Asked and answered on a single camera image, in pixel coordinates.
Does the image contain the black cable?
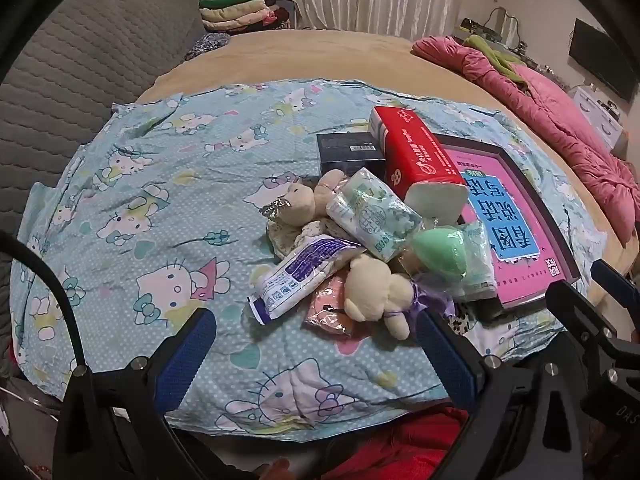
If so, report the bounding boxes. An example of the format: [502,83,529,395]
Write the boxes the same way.
[0,230,88,376]

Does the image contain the dark shallow box pink print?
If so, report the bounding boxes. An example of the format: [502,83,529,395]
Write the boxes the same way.
[435,132,582,311]

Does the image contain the beige bed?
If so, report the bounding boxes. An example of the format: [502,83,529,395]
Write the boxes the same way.
[132,29,626,311]

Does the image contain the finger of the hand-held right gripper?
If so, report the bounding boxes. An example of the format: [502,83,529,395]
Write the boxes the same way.
[591,260,640,311]
[545,280,618,356]

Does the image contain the pink towel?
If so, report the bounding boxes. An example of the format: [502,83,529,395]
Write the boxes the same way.
[305,272,358,341]

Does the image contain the beige plush rabbit with crown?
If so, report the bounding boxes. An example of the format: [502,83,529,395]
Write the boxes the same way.
[257,169,351,226]

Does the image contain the green printed tissue pack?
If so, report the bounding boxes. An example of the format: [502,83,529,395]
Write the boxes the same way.
[326,167,423,263]

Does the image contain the red tissue box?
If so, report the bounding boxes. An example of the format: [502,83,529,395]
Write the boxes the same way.
[369,106,471,226]

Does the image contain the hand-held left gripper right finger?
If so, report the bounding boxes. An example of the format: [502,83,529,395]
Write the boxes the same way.
[415,310,586,480]

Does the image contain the cluttered side desk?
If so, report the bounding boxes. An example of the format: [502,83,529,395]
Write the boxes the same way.
[460,7,541,66]

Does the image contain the black cardboard box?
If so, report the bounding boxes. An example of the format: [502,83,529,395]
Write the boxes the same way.
[316,132,388,178]

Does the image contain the white packet with purple label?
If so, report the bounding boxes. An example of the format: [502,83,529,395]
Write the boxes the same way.
[246,234,366,326]

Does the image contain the stack of folded clothes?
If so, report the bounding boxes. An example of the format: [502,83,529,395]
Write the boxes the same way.
[199,0,296,32]

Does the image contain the red cloth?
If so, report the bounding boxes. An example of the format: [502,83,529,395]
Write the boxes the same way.
[325,407,473,480]

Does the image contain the white floral cloth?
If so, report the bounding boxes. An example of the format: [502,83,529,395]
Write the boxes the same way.
[266,217,331,261]

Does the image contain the black wall television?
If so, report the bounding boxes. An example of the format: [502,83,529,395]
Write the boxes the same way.
[569,18,637,102]

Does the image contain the leopard print cloth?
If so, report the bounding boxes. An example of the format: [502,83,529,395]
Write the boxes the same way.
[447,305,473,333]

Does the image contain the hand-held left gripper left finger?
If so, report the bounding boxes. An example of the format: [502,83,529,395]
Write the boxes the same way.
[52,307,221,480]

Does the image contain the green cloth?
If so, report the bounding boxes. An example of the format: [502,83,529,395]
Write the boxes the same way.
[462,35,531,93]

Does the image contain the cream plush bear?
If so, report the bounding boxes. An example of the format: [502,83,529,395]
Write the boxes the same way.
[342,254,416,343]

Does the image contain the dark patterned cloth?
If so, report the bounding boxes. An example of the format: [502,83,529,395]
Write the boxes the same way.
[184,32,232,61]

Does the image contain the blue cartoon cat printed blanket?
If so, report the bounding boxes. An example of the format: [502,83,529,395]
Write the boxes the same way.
[10,79,608,433]

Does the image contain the grey quilted headboard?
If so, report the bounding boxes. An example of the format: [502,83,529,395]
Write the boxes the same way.
[0,0,206,381]

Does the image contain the white drawer cabinet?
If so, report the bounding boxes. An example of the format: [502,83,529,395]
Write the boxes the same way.
[570,85,628,153]

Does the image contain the pink quilt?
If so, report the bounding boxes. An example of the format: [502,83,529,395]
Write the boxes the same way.
[411,35,633,241]

